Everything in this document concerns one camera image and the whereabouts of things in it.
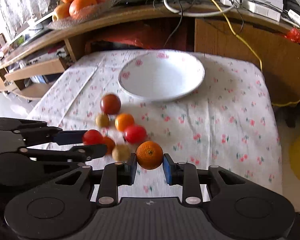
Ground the thick white cable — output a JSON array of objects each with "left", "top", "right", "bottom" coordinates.
[{"left": 163, "top": 0, "right": 237, "bottom": 18}]

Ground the cherry print tablecloth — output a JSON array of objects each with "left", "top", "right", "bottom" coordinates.
[{"left": 29, "top": 50, "right": 282, "bottom": 193}]

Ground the glass fruit dish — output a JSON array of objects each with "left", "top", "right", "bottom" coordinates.
[{"left": 47, "top": 0, "right": 114, "bottom": 30}]

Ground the white floral porcelain bowl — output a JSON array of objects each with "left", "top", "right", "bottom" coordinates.
[{"left": 118, "top": 50, "right": 205, "bottom": 102}]

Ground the small red ornament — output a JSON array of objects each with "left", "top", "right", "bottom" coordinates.
[{"left": 285, "top": 28, "right": 300, "bottom": 44}]

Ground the front orange in dish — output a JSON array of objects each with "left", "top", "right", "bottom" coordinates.
[{"left": 69, "top": 0, "right": 97, "bottom": 16}]

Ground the white modem box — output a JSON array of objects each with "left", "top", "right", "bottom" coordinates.
[{"left": 241, "top": 0, "right": 281, "bottom": 22}]

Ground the red plastic bag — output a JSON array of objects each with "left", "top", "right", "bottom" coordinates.
[{"left": 84, "top": 21, "right": 193, "bottom": 53}]

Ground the small mandarin with leaf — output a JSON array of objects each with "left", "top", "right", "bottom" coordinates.
[{"left": 136, "top": 141, "right": 164, "bottom": 170}]

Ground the tan longan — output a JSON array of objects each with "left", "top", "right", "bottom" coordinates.
[
  {"left": 95, "top": 113, "right": 110, "bottom": 128},
  {"left": 111, "top": 144, "right": 131, "bottom": 163}
]

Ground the orange round tomato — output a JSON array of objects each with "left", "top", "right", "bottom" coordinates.
[{"left": 115, "top": 113, "right": 135, "bottom": 132}]

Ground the yellow cable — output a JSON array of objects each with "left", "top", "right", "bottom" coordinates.
[{"left": 137, "top": 0, "right": 300, "bottom": 107}]

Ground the rough orange mandarin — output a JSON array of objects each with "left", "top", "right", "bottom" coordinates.
[{"left": 103, "top": 136, "right": 115, "bottom": 155}]

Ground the small round red tomato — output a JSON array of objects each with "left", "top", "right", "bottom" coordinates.
[{"left": 82, "top": 129, "right": 103, "bottom": 145}]

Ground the wooden curved desk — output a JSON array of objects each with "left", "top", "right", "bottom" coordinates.
[{"left": 0, "top": 6, "right": 300, "bottom": 104}]

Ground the yellow apple in dish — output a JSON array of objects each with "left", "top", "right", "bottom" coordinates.
[{"left": 52, "top": 3, "right": 70, "bottom": 22}]

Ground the oval red cherry tomato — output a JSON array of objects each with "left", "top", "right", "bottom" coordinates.
[{"left": 123, "top": 125, "right": 147, "bottom": 144}]

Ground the dark red large tomato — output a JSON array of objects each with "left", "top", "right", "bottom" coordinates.
[{"left": 100, "top": 94, "right": 121, "bottom": 115}]

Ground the white power strip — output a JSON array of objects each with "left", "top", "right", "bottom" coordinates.
[{"left": 220, "top": 0, "right": 241, "bottom": 7}]

